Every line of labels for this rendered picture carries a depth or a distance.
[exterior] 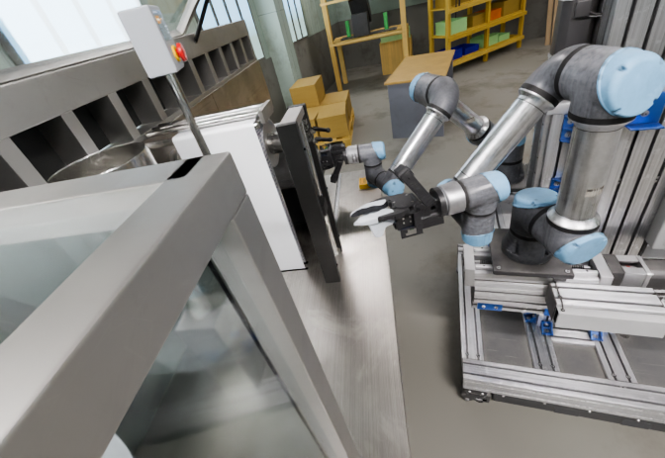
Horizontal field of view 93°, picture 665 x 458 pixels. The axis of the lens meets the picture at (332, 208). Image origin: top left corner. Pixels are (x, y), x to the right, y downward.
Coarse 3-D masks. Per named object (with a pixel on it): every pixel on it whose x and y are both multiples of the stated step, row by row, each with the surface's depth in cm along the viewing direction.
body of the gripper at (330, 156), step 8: (328, 144) 131; (336, 144) 129; (344, 144) 128; (328, 152) 126; (336, 152) 128; (344, 152) 127; (320, 160) 128; (328, 160) 129; (336, 160) 130; (344, 160) 128; (328, 168) 130
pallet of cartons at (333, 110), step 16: (304, 80) 462; (320, 80) 462; (304, 96) 439; (320, 96) 453; (336, 96) 464; (320, 112) 418; (336, 112) 402; (352, 112) 485; (336, 128) 402; (352, 128) 457; (320, 144) 415
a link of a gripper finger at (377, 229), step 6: (384, 210) 71; (390, 210) 70; (366, 216) 71; (372, 216) 70; (378, 216) 69; (354, 222) 71; (360, 222) 70; (366, 222) 70; (372, 222) 70; (384, 222) 71; (390, 222) 71; (372, 228) 71; (378, 228) 71; (384, 228) 72; (378, 234) 72
